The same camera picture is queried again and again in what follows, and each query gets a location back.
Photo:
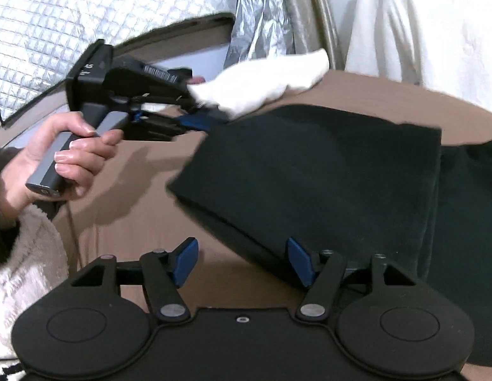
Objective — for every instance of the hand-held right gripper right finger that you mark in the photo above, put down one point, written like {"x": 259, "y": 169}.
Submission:
{"x": 299, "y": 262}

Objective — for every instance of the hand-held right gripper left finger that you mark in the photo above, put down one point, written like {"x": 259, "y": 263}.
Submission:
{"x": 186, "y": 262}

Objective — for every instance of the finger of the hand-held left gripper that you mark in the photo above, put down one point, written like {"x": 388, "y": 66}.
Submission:
{"x": 170, "y": 97}
{"x": 194, "y": 122}

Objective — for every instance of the black fleece hoodie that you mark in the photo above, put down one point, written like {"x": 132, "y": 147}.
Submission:
{"x": 309, "y": 174}

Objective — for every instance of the person's left hand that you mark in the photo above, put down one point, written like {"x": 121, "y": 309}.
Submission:
{"x": 83, "y": 162}

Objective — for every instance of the silver quilted insulation sheet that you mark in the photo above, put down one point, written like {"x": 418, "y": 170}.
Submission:
{"x": 71, "y": 16}

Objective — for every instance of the beige curtain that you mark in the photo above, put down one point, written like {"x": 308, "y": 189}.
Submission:
{"x": 309, "y": 8}

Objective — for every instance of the white fluffy robe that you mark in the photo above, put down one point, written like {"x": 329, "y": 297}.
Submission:
{"x": 23, "y": 278}

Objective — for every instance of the cream blanket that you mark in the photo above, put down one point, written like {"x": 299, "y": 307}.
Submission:
{"x": 420, "y": 27}

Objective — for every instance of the wooden window frame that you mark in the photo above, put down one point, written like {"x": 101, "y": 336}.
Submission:
{"x": 182, "y": 37}

